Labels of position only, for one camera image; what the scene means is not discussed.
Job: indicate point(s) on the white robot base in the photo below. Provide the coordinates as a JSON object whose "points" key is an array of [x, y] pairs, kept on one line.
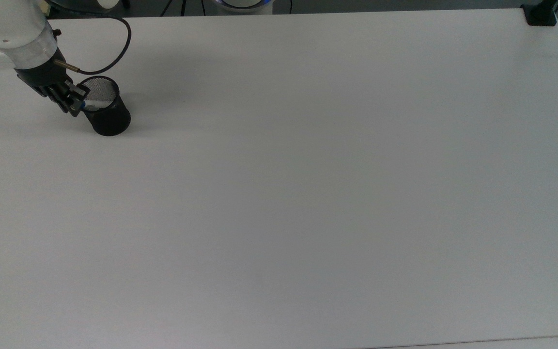
{"points": [[245, 5]]}

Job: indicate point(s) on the black mesh pen cup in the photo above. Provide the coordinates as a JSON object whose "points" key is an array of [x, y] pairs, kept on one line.
{"points": [[109, 116]]}

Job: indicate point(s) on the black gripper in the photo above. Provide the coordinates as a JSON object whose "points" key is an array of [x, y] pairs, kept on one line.
{"points": [[44, 77]]}

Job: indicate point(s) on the white round object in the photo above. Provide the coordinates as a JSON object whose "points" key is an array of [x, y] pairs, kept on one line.
{"points": [[108, 4]]}

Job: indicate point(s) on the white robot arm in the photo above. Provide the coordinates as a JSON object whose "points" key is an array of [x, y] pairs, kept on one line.
{"points": [[7, 31]]}

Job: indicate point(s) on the black corner table clamp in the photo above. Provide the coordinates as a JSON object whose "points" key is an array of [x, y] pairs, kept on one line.
{"points": [[540, 13]]}

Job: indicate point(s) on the blue capped white marker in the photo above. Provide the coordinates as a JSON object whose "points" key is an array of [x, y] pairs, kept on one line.
{"points": [[94, 104]]}

